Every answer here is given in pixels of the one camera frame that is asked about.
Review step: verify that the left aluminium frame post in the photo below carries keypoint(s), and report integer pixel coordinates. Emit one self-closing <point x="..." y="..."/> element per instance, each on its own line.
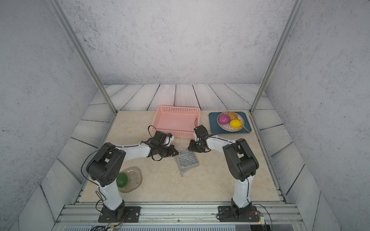
<point x="65" y="24"/>

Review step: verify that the orange brown fruit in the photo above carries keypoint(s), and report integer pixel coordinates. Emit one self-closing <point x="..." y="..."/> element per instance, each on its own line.
<point x="232" y="116"/>

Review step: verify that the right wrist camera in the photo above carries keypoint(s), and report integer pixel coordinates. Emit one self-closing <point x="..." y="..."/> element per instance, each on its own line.
<point x="200" y="132"/>

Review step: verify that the teal tray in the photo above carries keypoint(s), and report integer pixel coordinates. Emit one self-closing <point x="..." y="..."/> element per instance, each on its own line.
<point x="217" y="129"/>

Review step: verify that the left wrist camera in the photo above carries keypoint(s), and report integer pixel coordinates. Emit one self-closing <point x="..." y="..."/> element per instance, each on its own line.
<point x="161" y="138"/>

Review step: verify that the patterned round plate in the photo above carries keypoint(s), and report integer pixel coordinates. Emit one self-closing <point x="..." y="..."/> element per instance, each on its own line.
<point x="228" y="128"/>

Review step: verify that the aluminium front rail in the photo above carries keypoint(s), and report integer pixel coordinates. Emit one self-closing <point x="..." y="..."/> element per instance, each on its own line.
<point x="272" y="214"/>

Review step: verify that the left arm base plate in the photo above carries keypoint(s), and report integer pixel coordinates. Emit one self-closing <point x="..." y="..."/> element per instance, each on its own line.
<point x="121" y="214"/>

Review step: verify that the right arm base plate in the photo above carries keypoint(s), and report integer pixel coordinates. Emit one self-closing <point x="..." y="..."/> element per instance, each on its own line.
<point x="235" y="214"/>

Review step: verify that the right aluminium frame post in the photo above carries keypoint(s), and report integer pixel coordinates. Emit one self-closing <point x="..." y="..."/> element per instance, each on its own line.
<point x="277" y="53"/>

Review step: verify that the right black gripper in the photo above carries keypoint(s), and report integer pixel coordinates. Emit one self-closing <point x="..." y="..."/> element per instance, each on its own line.
<point x="191" y="147"/>

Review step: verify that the translucent glass bowl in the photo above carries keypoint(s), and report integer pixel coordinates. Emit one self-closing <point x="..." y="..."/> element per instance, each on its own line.
<point x="134" y="179"/>

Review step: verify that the green ball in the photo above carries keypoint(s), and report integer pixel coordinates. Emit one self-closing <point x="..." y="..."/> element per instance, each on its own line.
<point x="122" y="180"/>

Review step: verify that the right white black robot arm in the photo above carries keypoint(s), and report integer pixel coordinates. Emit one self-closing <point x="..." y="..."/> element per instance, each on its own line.
<point x="241" y="162"/>

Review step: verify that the grey striped dishcloth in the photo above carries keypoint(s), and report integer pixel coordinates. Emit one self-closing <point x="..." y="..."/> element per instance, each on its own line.
<point x="186" y="160"/>

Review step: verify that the aluminium frame post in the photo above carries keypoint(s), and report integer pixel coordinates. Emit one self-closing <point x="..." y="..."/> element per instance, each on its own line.
<point x="65" y="24"/>
<point x="277" y="53"/>

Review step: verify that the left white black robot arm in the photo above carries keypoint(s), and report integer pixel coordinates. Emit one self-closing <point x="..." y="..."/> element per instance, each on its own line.
<point x="105" y="166"/>

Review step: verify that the pink plastic basket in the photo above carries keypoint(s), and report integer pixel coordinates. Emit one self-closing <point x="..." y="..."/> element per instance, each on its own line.
<point x="179" y="121"/>

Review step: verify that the purple round fruit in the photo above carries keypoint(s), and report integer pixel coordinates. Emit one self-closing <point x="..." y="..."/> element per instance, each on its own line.
<point x="223" y="119"/>

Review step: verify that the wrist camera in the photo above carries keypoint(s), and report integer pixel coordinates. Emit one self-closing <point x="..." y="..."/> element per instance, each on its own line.
<point x="161" y="138"/>
<point x="200" y="132"/>

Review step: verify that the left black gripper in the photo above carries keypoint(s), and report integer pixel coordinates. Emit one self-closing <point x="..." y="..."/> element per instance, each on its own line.
<point x="171" y="152"/>

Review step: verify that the yellow lemon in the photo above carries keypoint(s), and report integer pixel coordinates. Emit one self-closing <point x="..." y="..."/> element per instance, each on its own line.
<point x="236" y="124"/>

